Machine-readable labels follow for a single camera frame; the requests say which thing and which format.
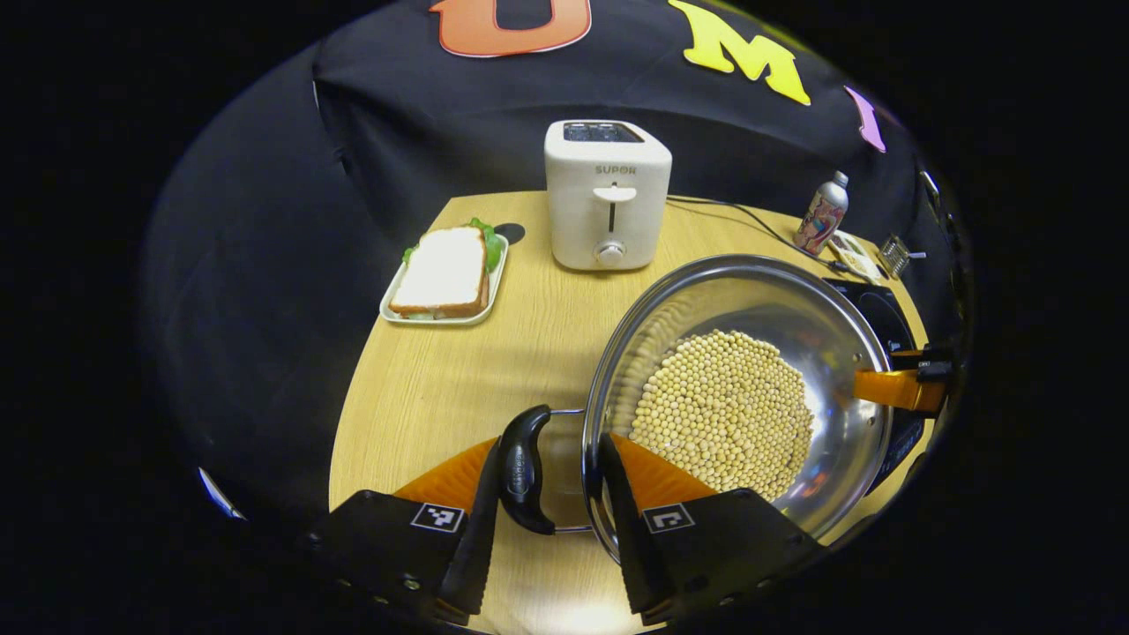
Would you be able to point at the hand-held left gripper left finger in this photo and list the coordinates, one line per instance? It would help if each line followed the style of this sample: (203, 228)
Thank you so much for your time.
(476, 547)

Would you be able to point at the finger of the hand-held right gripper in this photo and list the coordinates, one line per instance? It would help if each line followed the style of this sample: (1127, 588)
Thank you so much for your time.
(891, 388)
(922, 356)

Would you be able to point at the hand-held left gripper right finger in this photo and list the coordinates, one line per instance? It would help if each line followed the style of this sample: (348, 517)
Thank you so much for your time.
(631, 547)

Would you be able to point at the black induction cooktop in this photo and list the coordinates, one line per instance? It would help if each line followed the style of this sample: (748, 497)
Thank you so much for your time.
(886, 317)

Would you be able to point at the clear utensil holder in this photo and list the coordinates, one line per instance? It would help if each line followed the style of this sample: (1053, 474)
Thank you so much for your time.
(893, 256)

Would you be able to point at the white divided seasoning dish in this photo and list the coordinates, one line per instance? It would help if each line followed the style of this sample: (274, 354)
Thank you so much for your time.
(860, 260)

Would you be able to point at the pile of soybeans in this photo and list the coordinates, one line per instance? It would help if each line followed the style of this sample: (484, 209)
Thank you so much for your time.
(723, 406)

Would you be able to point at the silver printed bottle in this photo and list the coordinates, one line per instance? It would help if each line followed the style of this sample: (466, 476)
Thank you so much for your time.
(820, 220)

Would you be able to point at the white sandwich plate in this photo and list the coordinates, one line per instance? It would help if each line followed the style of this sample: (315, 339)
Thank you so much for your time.
(441, 321)

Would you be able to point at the white bread sandwich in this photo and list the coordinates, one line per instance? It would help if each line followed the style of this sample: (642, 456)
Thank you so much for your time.
(445, 269)

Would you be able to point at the white toaster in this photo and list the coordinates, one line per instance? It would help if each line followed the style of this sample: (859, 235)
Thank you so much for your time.
(609, 220)

